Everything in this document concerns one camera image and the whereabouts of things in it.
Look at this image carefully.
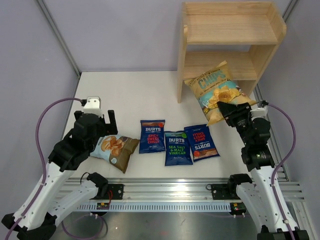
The black right base bracket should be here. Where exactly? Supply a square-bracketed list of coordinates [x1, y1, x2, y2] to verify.
[205, 183, 239, 200]

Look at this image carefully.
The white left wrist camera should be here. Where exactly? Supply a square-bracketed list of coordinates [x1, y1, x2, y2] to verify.
[81, 96, 103, 117]

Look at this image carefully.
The blue Burts sea salt bag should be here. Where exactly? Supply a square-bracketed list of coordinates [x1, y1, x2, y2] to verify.
[164, 131, 193, 167]

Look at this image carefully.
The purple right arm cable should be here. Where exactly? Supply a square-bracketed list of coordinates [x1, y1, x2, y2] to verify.
[266, 103, 297, 240]

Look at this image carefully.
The wooden two-tier shelf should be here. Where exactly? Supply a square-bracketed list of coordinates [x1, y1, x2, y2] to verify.
[177, 1, 287, 103]

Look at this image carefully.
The tan kettle chips bag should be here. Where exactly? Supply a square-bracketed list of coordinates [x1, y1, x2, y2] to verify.
[184, 61, 256, 126]

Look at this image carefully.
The black left base bracket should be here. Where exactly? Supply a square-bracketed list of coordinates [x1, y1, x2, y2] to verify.
[96, 183, 125, 201]

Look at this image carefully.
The blue Burts spicy chilli bag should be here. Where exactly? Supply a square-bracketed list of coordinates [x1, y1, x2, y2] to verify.
[139, 119, 166, 154]

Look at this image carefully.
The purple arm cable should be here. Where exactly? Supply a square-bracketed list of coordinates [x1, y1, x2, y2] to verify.
[4, 97, 108, 240]
[266, 103, 297, 240]

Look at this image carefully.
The light blue cassava chips bag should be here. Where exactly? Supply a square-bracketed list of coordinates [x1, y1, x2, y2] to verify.
[90, 134, 140, 174]

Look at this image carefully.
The upside-down Burts spicy chilli bag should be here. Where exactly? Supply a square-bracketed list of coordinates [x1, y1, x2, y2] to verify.
[184, 124, 220, 162]

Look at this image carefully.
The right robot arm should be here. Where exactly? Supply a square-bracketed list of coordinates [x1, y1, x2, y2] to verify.
[217, 100, 310, 240]

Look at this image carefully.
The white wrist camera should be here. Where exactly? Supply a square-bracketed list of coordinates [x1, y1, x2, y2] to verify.
[81, 96, 103, 117]
[250, 100, 269, 119]

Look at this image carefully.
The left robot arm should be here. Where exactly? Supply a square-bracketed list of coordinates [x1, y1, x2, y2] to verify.
[1, 110, 118, 240]

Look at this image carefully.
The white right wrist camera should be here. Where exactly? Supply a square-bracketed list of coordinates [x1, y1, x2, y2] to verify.
[250, 100, 269, 119]

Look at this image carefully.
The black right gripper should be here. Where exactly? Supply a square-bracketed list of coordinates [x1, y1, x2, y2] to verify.
[217, 101, 254, 147]

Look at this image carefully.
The black base bracket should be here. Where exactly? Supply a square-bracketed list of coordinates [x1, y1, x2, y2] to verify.
[205, 183, 239, 200]
[96, 183, 125, 201]

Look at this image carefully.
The white slotted cable duct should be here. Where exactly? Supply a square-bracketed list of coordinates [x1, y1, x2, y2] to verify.
[76, 202, 231, 213]

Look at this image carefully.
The aluminium mounting rail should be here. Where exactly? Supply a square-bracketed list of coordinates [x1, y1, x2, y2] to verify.
[55, 178, 305, 202]

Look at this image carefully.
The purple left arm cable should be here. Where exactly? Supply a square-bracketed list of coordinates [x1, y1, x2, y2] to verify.
[4, 97, 108, 240]

